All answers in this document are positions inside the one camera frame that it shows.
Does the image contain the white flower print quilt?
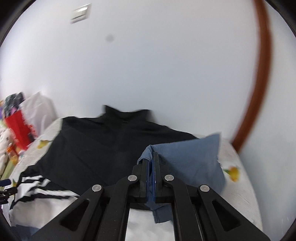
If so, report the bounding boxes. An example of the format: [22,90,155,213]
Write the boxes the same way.
[0,129,13,164]

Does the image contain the white Miniso plastic bag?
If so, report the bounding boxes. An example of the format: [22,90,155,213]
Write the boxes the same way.
[20,92,57,138]

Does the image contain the grey plaid cloth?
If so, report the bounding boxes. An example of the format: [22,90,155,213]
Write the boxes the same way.
[3,92,25,118]

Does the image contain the red paper shopping bag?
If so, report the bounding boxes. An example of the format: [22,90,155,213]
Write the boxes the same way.
[4,110,35,150]

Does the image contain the white wall switch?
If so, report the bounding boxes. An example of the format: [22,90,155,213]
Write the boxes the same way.
[70,3,91,24]

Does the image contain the fruit print tablecloth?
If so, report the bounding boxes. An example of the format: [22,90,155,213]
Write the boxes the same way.
[3,119,262,240]

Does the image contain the brown wooden door frame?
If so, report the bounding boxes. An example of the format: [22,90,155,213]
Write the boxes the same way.
[231,1,273,153]

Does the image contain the black white blue jacket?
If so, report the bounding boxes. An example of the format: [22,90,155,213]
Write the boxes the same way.
[9,106,225,240]

